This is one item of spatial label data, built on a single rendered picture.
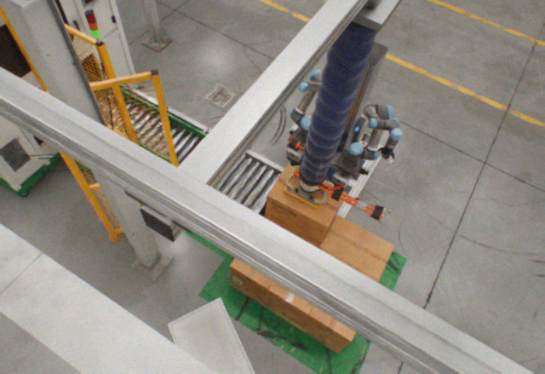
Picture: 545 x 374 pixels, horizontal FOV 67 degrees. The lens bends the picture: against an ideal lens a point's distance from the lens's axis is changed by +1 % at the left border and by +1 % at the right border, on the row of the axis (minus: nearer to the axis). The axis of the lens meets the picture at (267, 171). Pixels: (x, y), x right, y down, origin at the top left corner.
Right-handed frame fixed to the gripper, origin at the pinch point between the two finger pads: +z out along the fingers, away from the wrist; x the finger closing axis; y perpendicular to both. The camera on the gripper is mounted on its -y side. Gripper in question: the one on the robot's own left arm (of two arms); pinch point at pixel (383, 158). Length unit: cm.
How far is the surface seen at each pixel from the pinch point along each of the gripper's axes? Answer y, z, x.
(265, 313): 111, 152, -26
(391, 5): 27, -135, -30
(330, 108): 39, -66, -41
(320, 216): 41, 58, -22
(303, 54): 102, -153, -39
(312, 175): 38, 13, -40
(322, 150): 38, -23, -38
